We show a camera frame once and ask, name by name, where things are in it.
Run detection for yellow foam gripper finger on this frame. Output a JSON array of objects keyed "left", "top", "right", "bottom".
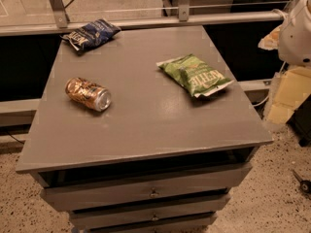
[{"left": 258, "top": 26, "right": 281, "bottom": 50}]

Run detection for blue chip bag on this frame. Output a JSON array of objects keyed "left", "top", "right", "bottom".
[{"left": 61, "top": 18, "right": 121, "bottom": 51}]

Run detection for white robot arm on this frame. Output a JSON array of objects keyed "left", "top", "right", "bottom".
[{"left": 258, "top": 0, "right": 311, "bottom": 67}]

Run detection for green chip bag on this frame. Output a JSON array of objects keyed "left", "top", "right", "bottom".
[{"left": 156, "top": 54, "right": 233, "bottom": 98}]

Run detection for black caster wheel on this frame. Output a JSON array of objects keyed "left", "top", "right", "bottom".
[{"left": 292, "top": 170, "right": 311, "bottom": 194}]

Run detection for grey drawer cabinet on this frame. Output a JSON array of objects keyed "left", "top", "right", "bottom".
[{"left": 17, "top": 26, "right": 272, "bottom": 233}]

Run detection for orange soda can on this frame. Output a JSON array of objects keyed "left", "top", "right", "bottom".
[{"left": 65, "top": 78, "right": 112, "bottom": 112}]

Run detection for white cable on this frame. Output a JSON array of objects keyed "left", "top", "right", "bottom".
[{"left": 252, "top": 61, "right": 288, "bottom": 108}]

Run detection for metal railing frame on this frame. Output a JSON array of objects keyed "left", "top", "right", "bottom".
[{"left": 0, "top": 0, "right": 311, "bottom": 37}]

